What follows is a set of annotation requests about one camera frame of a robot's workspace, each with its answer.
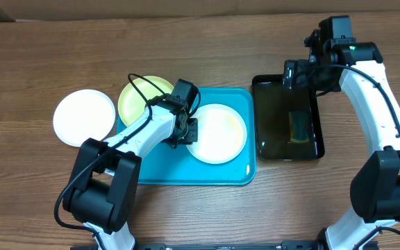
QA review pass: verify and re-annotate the green yellow sponge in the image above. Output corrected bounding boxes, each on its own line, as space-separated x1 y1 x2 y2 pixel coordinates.
289 111 309 144

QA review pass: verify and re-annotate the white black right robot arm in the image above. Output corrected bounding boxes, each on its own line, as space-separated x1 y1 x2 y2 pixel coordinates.
283 15 400 249

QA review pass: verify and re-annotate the white plate with orange smear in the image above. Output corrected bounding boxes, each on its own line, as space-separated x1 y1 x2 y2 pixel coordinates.
53 89 116 147

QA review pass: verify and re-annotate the white plate with ketchup streak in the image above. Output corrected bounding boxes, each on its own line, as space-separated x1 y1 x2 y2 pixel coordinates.
187 103 248 165

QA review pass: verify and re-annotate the teal plastic tray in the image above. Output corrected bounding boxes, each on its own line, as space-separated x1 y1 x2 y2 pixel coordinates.
116 87 258 187

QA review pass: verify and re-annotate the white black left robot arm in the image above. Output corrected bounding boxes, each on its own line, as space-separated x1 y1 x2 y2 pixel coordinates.
54 94 201 249

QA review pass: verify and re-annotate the yellow plate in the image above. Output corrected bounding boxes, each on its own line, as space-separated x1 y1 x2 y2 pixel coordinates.
118 76 174 126

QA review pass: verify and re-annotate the black water tray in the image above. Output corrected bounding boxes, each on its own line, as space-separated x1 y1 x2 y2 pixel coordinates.
251 74 325 160

